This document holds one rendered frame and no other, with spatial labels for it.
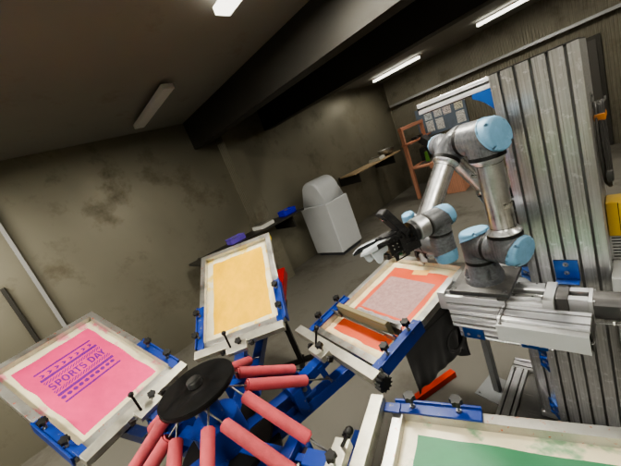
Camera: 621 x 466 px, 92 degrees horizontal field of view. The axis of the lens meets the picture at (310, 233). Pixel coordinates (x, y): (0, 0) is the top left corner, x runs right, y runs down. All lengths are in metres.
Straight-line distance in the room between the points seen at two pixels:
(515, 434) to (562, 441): 0.12
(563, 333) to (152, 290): 4.66
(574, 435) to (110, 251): 4.75
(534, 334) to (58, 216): 4.79
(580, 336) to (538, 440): 0.35
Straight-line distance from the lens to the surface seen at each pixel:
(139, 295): 5.00
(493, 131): 1.15
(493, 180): 1.20
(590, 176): 1.40
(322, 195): 5.72
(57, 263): 4.86
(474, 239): 1.35
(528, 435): 1.32
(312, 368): 1.60
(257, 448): 1.29
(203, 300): 2.30
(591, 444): 1.33
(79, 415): 2.13
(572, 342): 1.34
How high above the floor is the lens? 1.99
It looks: 13 degrees down
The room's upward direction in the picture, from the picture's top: 21 degrees counter-clockwise
